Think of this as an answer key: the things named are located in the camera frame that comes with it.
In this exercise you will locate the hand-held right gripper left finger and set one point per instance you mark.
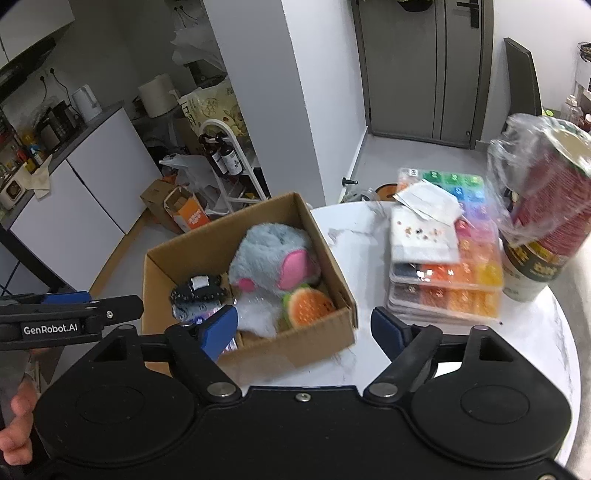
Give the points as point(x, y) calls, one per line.
point(218, 330)

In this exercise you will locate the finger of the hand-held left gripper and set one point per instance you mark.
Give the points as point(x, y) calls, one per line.
point(120, 308)
point(64, 297)

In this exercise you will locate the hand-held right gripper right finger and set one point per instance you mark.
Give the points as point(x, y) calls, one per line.
point(388, 330)

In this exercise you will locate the white fluffy toy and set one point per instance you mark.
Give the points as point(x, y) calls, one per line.
point(258, 316)

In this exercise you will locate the black patterned small pouch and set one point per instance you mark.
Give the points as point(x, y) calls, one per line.
point(198, 290)

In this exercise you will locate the brown cardboard box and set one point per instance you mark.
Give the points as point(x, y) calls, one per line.
point(295, 350)

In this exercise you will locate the orange slice plush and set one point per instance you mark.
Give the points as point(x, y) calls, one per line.
point(309, 309)

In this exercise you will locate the grey plush toy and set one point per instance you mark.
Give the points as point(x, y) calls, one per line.
point(263, 254)

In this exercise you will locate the person's left hand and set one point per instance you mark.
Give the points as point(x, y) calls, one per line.
point(18, 438)

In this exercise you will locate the white paper sheets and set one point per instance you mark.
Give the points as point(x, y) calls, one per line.
point(422, 242)

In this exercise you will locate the colourful bead organizer stack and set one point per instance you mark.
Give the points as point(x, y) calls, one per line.
point(475, 277)

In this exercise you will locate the small brown carton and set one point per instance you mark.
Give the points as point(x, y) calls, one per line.
point(154, 198)

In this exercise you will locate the white kitchen cabinet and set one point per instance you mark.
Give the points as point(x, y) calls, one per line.
point(92, 184)

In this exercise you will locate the orange cardboard box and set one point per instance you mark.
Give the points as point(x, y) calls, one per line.
point(191, 214)

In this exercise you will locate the beige cloth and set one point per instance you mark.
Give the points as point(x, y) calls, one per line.
point(41, 175)

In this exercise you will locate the crumpled clear bag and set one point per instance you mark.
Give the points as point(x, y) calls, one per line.
point(360, 196)

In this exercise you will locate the white paper sheet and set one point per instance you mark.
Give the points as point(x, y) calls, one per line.
point(429, 198)

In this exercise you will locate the door stopper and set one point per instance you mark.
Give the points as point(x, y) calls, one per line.
point(349, 181)

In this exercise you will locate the white plastic bag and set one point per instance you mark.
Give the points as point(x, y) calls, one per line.
point(189, 170)

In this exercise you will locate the white shelf rack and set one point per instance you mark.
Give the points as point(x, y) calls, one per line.
point(258, 180)

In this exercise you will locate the white electric kettle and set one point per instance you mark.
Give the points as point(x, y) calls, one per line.
point(87, 104)

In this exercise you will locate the paper towel roll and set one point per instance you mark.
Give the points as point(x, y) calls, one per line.
point(157, 97)

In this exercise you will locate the yellow rice bag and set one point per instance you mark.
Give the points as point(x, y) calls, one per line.
point(214, 106)

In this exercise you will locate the grey door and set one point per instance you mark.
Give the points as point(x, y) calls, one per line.
point(406, 69)

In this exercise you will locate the dark chair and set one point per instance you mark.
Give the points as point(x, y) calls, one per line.
point(524, 83)

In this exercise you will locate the clear plastic bottle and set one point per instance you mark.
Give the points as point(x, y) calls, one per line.
point(571, 113)

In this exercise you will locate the black door lock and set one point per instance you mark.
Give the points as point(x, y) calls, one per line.
point(471, 14)

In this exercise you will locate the white wall cabinet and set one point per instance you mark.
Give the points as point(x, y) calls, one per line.
point(32, 27)

